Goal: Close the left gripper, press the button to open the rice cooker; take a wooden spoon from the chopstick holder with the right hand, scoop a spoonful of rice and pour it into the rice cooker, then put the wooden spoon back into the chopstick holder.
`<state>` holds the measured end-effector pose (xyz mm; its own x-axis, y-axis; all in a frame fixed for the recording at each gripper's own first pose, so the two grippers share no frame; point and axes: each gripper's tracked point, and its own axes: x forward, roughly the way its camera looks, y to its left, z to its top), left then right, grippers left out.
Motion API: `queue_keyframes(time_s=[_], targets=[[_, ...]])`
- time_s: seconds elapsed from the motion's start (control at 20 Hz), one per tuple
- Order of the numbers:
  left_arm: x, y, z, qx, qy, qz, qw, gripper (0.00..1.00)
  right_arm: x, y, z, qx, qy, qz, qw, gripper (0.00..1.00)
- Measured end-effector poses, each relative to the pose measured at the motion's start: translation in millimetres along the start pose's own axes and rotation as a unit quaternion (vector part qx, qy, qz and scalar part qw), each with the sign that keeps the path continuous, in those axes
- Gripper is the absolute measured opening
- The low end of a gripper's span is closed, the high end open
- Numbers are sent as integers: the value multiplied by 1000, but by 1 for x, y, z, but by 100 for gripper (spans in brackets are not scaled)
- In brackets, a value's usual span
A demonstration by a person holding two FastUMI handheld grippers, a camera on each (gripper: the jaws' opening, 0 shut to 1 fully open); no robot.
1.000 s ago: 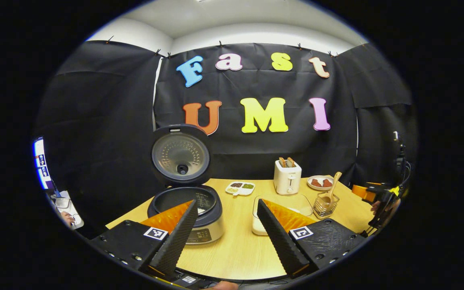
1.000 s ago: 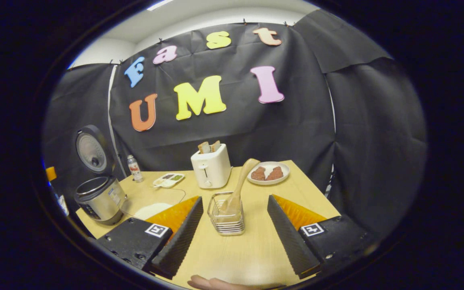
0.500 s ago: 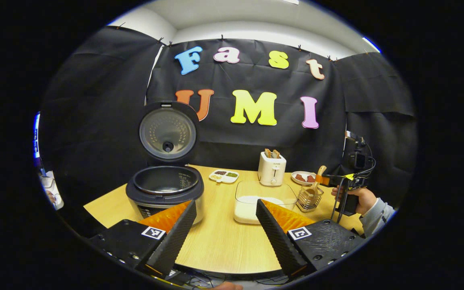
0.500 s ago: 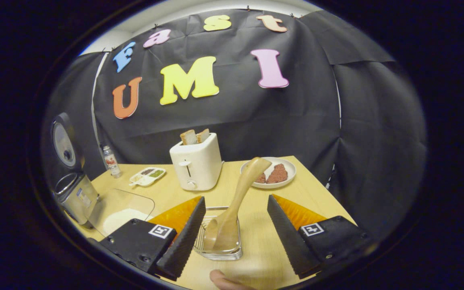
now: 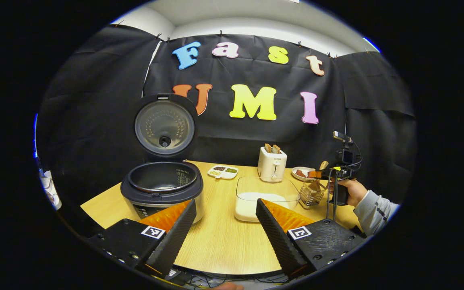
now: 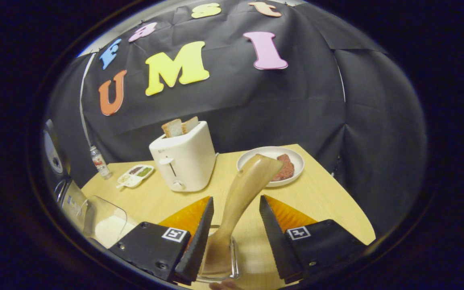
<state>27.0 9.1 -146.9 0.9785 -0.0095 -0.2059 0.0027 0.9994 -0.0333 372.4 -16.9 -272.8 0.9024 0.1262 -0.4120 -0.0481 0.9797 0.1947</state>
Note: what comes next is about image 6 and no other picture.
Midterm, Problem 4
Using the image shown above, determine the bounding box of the white toaster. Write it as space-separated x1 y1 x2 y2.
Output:
149 121 219 193

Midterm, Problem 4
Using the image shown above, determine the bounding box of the white divided sauce dish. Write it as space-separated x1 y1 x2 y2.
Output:
116 164 155 189

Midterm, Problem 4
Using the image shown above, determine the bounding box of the wooden spoon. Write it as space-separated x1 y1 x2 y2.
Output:
202 153 284 278

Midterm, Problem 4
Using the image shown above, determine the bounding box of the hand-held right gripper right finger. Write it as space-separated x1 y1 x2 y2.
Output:
259 195 368 284

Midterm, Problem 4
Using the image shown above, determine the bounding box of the white round plate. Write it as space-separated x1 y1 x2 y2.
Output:
236 146 305 188

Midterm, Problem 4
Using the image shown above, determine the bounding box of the small red label bottle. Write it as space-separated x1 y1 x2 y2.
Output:
90 145 113 180

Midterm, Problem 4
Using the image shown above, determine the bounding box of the toasted bread slice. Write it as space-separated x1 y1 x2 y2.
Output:
161 118 184 139
181 116 200 135

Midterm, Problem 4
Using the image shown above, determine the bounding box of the clear glass chopstick holder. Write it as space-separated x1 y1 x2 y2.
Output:
195 225 240 283

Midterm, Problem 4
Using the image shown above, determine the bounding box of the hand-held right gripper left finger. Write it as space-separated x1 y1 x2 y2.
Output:
109 197 215 285

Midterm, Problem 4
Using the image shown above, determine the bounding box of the clear box of white rice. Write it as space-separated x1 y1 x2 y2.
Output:
82 196 139 249

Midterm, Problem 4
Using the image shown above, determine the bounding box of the brown meat piece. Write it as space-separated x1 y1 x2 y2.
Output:
271 153 295 182

